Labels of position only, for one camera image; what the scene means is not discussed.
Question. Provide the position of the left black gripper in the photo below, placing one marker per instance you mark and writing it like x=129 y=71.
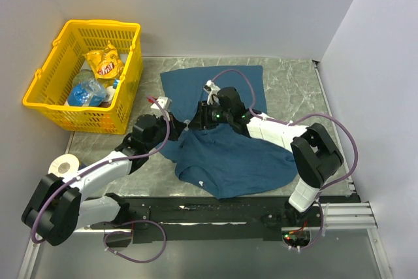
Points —
x=176 y=128

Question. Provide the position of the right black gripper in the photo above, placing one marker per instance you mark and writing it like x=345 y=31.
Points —
x=201 y=120

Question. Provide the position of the blue t-shirt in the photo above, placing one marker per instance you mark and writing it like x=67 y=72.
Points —
x=220 y=161

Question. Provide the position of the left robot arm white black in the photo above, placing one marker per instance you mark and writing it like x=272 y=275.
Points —
x=60 y=206

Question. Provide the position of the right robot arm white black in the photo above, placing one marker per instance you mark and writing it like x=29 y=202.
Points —
x=316 y=155

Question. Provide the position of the small white bottle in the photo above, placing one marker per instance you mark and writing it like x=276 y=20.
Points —
x=111 y=90

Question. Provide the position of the blue plastic bag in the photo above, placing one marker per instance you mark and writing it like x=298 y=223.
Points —
x=87 y=94

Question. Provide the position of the yellow snack bag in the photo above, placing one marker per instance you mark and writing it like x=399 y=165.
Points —
x=105 y=63

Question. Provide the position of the toilet paper roll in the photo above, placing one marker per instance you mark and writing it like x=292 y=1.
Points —
x=65 y=164

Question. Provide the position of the yellow plastic basket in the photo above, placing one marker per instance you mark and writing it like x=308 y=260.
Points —
x=52 y=83

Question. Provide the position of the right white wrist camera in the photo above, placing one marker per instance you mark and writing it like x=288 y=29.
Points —
x=212 y=90

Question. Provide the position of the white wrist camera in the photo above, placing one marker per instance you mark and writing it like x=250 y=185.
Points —
x=212 y=90
x=159 y=105

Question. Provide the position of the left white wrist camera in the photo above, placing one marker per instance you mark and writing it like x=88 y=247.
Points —
x=159 y=105

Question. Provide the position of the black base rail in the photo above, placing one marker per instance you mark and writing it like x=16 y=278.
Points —
x=206 y=218

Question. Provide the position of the aluminium frame rail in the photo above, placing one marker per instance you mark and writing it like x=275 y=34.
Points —
x=338 y=216

